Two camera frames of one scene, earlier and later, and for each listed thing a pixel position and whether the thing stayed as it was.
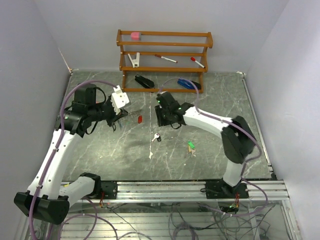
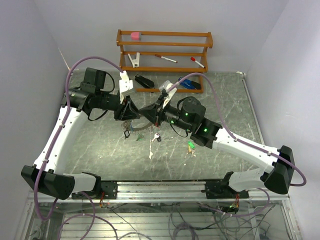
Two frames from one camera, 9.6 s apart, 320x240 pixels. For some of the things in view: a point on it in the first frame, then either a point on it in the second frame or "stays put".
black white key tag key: x=157 y=136 stays put
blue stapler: x=188 y=83 stays put
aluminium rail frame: x=260 y=191 stays put
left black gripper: x=114 y=117 to x=129 y=112
